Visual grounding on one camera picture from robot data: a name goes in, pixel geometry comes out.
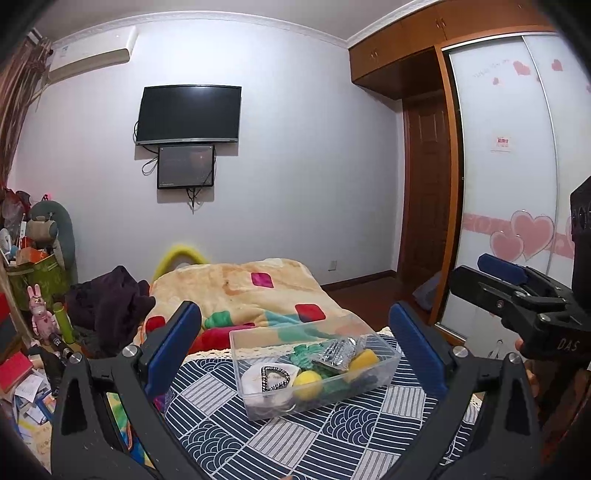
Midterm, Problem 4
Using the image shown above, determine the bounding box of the large black wall television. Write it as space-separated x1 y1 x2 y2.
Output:
135 84 243 147

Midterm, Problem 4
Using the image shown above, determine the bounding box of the white sliding wardrobe door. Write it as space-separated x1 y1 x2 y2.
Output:
444 31 591 343

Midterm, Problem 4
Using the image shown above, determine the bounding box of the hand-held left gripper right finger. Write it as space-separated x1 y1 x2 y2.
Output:
388 301 543 480

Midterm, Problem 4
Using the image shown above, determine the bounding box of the red book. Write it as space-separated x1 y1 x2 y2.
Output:
0 353 34 393

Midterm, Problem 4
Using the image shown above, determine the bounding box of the orange blanket with coloured squares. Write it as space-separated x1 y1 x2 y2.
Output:
133 258 371 357

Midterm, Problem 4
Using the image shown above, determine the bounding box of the orange box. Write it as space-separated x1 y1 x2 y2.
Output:
15 246 52 267

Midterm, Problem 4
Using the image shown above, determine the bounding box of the striped brown curtain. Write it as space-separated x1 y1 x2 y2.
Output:
0 36 52 186

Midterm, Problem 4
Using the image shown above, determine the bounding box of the silver foil packet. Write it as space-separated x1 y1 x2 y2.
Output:
311 335 368 373

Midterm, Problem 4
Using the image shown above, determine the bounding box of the yellow green sponge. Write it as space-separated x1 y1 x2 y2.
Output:
344 348 380 382

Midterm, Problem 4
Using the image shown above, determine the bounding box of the clear plastic box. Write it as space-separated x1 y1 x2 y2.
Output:
229 313 402 422

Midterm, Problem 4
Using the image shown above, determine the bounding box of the pink bunny toy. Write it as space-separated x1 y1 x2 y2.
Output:
26 285 55 343

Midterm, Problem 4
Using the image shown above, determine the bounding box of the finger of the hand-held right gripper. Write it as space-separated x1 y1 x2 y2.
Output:
477 253 574 306
449 264 567 331

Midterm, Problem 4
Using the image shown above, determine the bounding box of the brown wooden door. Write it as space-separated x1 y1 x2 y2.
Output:
401 96 456 288

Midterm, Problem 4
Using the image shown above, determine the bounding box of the pile of papers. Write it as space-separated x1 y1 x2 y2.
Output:
8 373 59 431

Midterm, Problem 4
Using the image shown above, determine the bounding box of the small black wall monitor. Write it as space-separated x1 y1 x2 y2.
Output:
156 144 216 190

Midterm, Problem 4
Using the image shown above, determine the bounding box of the black cylinder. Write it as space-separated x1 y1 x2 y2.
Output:
50 332 75 361

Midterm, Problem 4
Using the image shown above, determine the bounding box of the person's right hand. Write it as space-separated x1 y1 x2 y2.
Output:
515 339 539 398

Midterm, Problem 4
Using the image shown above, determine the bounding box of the multicoloured cloth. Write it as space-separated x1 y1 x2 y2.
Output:
106 391 154 468

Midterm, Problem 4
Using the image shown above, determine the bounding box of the green cardboard box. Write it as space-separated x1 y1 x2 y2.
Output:
6 251 73 311

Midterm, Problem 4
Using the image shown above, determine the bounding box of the green cylinder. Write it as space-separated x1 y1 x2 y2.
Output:
52 302 75 345

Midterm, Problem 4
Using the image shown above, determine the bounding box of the blue white patterned cloth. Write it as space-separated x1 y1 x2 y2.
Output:
163 327 484 480

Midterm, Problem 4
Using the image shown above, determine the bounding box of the beige pouch with chain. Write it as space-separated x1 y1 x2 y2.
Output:
242 362 301 407

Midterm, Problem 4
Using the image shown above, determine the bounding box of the wooden overhead cabinet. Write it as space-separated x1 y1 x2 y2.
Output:
348 0 556 101

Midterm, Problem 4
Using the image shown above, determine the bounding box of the white air conditioner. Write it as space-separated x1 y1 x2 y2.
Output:
45 25 140 85

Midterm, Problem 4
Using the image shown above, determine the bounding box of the grey green plush toy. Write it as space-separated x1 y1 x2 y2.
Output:
25 200 79 283

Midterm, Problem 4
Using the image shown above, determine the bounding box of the yellow fuzzy hoop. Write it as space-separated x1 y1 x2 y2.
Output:
154 244 209 280

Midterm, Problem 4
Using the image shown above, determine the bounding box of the yellow fuzzy ball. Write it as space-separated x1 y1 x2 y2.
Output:
293 370 323 400

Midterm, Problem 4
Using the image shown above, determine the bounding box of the dark purple clothing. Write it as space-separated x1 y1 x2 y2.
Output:
64 265 157 359

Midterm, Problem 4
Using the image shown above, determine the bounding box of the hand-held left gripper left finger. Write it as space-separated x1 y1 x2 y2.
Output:
51 300 205 480

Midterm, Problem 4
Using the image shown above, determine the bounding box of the person's right forearm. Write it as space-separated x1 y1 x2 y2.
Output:
538 359 591 463

